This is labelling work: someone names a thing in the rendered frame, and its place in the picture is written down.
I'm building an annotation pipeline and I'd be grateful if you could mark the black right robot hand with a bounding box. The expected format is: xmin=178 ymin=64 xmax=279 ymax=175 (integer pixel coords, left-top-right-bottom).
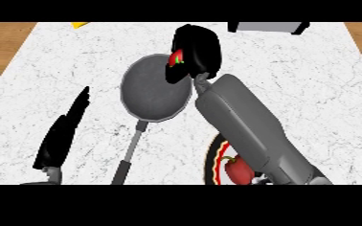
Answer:
xmin=164 ymin=23 xmax=223 ymax=84

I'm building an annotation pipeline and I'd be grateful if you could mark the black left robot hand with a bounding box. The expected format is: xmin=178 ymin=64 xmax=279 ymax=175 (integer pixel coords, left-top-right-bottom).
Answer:
xmin=31 ymin=85 xmax=90 ymax=170

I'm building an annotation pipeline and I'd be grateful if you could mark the red tomato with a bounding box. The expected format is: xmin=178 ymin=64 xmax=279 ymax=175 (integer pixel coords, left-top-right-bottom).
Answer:
xmin=168 ymin=48 xmax=184 ymax=68

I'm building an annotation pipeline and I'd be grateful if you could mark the grey frying pan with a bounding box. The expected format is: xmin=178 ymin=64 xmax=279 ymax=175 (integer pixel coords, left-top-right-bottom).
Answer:
xmin=110 ymin=53 xmax=195 ymax=186

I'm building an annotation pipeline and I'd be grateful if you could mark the black rimmed plate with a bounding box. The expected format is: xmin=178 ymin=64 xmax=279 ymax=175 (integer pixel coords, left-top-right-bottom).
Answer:
xmin=204 ymin=133 xmax=274 ymax=186

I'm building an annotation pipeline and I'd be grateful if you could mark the grey and black appliance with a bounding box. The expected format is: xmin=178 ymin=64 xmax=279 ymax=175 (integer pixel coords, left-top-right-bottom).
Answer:
xmin=226 ymin=22 xmax=311 ymax=35

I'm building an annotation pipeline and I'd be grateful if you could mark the yellow flat object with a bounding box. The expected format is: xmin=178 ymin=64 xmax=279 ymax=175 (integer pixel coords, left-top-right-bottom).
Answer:
xmin=69 ymin=22 xmax=90 ymax=30

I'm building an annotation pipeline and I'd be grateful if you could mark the red bell pepper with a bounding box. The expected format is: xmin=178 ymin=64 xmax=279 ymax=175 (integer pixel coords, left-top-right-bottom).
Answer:
xmin=220 ymin=154 xmax=257 ymax=186

